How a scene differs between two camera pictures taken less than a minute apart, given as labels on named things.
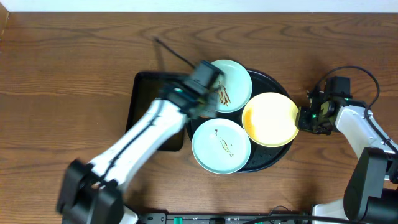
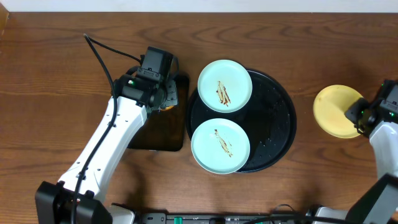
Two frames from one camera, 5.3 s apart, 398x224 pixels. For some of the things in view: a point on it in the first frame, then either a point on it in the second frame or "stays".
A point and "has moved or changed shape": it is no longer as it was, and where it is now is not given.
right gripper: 301,124 → 351,111
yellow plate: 268,119 has moved or changed shape
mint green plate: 236,86 stays
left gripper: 210,101 → 173,94
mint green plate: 221,146 stays
